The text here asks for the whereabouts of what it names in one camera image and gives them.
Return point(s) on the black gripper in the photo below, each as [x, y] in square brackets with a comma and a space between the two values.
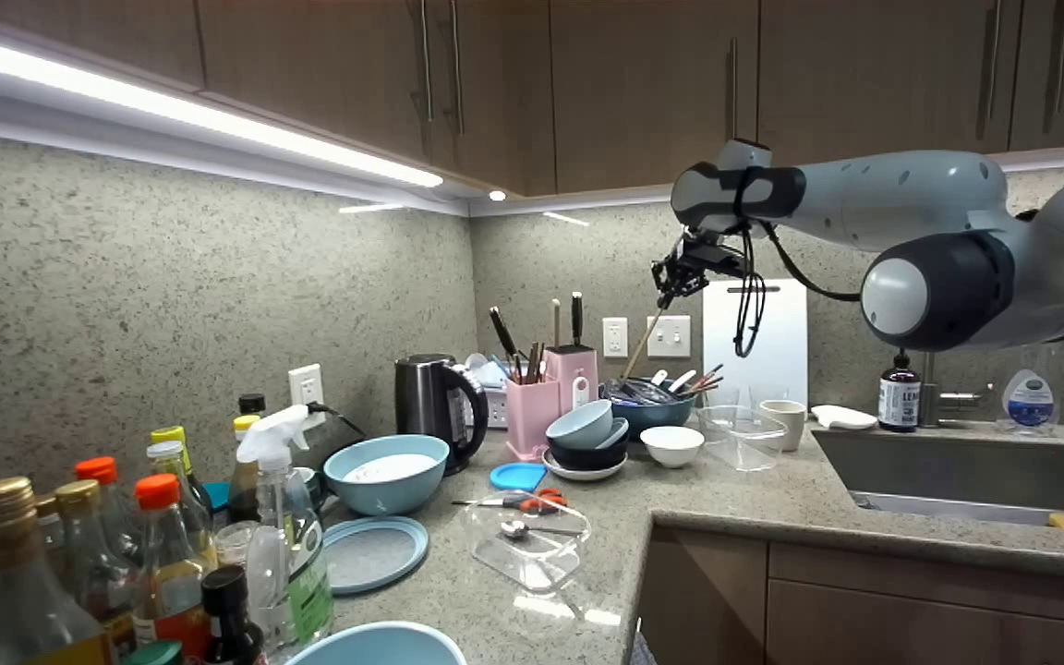
[689, 269]

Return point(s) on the wooden chopstick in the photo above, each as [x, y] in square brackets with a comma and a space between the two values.
[643, 342]

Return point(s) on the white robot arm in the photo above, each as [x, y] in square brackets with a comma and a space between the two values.
[952, 264]

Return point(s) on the dark blue bowl with utensils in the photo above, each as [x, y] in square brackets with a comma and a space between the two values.
[648, 403]

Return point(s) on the small white bowl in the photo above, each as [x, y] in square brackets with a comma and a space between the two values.
[674, 444]

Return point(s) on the light blue bowl with white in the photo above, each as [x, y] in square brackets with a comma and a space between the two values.
[390, 473]

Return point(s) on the light blue front bowl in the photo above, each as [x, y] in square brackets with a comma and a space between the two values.
[382, 646]

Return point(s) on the white small outlet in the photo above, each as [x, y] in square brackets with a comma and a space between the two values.
[616, 337]

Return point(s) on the white cutting board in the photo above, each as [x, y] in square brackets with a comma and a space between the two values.
[779, 365]

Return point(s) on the pink knife block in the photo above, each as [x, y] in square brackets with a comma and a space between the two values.
[576, 374]

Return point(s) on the clear plastic cup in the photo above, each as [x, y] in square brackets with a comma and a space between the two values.
[749, 439]

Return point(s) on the white mug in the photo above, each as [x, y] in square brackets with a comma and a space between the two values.
[794, 420]

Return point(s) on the white dish by sink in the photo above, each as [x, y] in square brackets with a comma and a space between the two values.
[844, 420]

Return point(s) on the stacked blue grey bowls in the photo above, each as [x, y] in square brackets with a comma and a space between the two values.
[589, 441]

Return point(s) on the pink utensil holder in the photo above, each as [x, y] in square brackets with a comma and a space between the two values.
[530, 408]

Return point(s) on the dark soap pump bottle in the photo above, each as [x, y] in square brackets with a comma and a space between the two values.
[901, 396]

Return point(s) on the small blue lid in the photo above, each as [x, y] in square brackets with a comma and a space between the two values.
[518, 473]

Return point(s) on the black electric kettle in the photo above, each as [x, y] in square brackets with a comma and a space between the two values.
[439, 399]

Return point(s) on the metal spoon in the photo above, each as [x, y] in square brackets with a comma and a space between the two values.
[524, 531]

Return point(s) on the clear glass container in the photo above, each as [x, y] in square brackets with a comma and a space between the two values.
[537, 562]

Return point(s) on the clear blue dish soap bottle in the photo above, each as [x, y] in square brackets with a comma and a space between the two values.
[1029, 399]

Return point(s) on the light blue plate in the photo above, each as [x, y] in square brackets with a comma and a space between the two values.
[372, 552]

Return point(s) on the white spray bottle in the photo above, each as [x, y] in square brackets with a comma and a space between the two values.
[270, 444]

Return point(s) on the yellow cap bottle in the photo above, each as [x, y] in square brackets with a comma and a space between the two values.
[173, 457]

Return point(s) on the black cap dark bottle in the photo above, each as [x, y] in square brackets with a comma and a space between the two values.
[231, 633]

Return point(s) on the orange cap sauce bottle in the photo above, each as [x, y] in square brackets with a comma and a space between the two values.
[173, 572]

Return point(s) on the under cabinet light strip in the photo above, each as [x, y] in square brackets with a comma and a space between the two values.
[201, 116]

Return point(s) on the gold cap sauce bottle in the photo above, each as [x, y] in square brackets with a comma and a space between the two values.
[37, 616]

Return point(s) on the white light switch plate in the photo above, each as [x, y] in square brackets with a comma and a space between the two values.
[669, 337]

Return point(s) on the white wall outlet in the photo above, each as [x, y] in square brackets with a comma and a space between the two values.
[303, 382]

